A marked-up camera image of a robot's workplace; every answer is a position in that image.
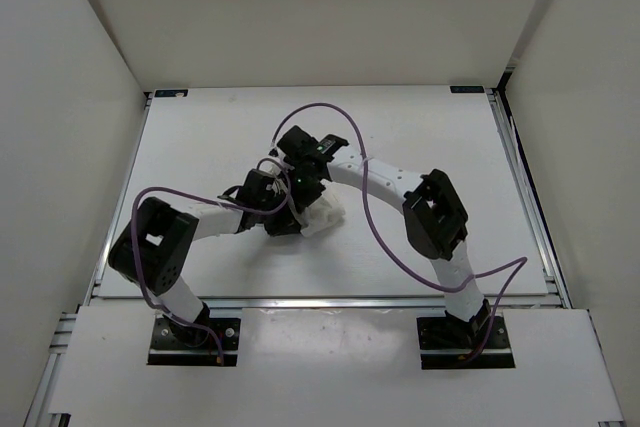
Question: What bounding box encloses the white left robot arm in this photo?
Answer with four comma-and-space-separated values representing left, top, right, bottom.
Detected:
108, 168, 303, 347

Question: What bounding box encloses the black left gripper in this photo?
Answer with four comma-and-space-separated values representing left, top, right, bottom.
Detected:
255, 189, 303, 236

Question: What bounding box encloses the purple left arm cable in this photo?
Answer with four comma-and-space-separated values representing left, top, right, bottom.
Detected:
130, 159, 294, 356

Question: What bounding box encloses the blue corner label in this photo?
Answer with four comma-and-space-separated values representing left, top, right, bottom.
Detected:
450, 85, 485, 94
154, 89, 189, 98

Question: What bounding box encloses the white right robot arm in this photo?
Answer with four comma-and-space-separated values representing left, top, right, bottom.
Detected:
275, 126, 489, 347

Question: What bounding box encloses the blue right corner label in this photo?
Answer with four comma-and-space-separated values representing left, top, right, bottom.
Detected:
450, 85, 485, 94

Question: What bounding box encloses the aluminium frame rail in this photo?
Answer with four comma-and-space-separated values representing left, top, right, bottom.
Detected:
23, 271, 102, 427
488, 63, 573, 308

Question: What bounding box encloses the aluminium right frame rail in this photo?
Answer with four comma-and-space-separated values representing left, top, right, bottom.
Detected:
488, 63, 573, 308

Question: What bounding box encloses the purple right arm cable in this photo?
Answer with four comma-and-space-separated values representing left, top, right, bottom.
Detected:
269, 102, 529, 353

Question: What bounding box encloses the blue left corner label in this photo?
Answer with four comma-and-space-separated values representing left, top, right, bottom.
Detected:
154, 89, 189, 98

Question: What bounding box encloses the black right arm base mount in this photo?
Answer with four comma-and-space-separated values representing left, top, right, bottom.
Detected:
416, 300, 515, 370

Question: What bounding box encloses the aluminium left frame rail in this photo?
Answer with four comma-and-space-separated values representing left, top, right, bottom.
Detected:
23, 271, 102, 427

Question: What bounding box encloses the white pleated skirt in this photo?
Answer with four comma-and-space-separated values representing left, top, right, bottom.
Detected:
294, 187, 346, 238

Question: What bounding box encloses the aluminium front table rail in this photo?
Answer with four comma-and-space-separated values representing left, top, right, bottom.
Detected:
94, 292, 571, 313

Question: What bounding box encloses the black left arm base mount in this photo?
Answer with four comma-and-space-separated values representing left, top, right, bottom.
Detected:
147, 313, 241, 367

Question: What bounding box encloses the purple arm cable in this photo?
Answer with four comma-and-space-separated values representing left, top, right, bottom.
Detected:
269, 102, 529, 353
130, 159, 294, 356

